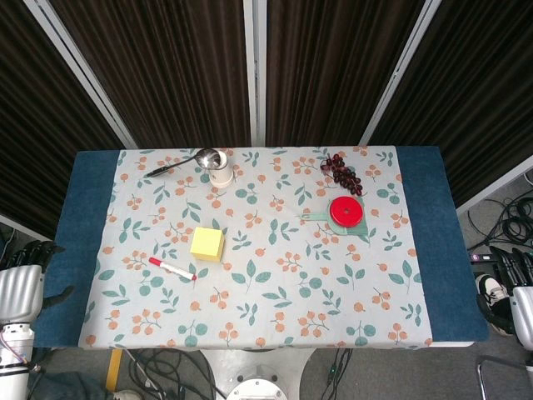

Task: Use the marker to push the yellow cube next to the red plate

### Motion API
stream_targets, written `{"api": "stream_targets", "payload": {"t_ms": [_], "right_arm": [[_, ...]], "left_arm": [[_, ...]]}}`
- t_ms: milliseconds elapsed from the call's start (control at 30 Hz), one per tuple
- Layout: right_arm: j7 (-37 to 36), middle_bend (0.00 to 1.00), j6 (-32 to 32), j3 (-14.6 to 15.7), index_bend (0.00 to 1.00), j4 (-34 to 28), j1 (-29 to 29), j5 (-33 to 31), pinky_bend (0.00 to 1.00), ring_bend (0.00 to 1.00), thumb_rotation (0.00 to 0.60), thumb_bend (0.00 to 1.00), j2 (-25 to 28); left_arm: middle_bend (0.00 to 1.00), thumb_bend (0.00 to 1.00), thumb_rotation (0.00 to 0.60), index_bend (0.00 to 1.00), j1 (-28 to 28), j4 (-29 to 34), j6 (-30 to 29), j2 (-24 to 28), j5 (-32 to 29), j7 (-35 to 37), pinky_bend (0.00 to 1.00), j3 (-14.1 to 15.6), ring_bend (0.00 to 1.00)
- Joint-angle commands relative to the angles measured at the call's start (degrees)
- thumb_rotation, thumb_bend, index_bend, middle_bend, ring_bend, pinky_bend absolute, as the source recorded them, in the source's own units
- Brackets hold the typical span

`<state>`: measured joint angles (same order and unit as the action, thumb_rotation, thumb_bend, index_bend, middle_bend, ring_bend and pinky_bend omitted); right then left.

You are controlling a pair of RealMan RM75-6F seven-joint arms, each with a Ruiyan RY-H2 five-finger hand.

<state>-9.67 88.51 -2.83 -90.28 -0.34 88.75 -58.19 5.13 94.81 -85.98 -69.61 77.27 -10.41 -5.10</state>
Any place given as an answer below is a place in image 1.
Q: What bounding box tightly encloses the blue felt table cover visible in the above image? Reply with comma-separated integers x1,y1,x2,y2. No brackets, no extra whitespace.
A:
32,145,491,349

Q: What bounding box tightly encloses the white paper cup stack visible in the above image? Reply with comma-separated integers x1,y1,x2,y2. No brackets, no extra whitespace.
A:
207,149,235,189

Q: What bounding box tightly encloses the red round disc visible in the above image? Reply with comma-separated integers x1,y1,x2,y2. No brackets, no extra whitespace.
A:
329,196,365,229

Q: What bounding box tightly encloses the red white marker pen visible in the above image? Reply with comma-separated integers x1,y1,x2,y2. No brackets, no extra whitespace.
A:
148,257,198,283

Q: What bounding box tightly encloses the floral print tablecloth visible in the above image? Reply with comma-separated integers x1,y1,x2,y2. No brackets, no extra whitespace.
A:
77,145,435,350

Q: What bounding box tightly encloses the black cable green light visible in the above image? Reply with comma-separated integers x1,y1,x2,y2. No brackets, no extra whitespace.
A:
322,347,355,400

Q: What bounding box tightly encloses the white black sneaker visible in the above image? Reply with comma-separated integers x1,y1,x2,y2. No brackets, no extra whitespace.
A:
475,273,518,337

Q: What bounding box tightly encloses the metal chair frame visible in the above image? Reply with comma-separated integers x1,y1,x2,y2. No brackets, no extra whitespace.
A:
476,353,533,400

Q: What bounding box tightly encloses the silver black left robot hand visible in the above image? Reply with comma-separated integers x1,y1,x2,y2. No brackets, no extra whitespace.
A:
0,239,77,324

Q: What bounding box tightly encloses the yellow table leg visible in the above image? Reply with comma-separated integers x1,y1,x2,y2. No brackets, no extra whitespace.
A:
105,348,125,393

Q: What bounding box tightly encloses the green plastic hand brush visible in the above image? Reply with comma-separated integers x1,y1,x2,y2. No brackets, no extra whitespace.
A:
300,195,372,245

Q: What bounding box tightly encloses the black power strip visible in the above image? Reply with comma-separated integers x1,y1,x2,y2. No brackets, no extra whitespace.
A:
468,249,501,264

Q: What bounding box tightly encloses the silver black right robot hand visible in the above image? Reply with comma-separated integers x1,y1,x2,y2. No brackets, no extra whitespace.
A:
489,245,533,348

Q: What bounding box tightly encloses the black floor cable bundle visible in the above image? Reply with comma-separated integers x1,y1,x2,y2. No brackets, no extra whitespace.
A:
466,193,533,253

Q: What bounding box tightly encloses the dark red grape bunch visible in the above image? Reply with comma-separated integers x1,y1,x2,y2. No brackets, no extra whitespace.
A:
319,152,365,198

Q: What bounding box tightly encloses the dark fabric partition panel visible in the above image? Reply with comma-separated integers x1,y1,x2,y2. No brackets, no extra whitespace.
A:
361,0,533,216
24,0,257,149
0,0,138,243
254,0,443,148

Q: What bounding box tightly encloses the metal spoon black handle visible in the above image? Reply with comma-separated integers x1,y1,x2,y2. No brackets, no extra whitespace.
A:
144,147,222,179

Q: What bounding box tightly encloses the black cable tangle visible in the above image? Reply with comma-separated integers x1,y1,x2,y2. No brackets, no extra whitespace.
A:
123,347,228,400

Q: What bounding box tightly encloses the yellow foam cube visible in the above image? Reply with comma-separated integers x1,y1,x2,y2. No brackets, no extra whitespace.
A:
190,227,227,263

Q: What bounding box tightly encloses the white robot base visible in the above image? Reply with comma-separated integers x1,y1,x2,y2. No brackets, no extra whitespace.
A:
198,347,318,400

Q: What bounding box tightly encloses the dark blue cloth heap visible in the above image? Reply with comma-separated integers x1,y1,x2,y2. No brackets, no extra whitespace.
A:
27,369,114,400

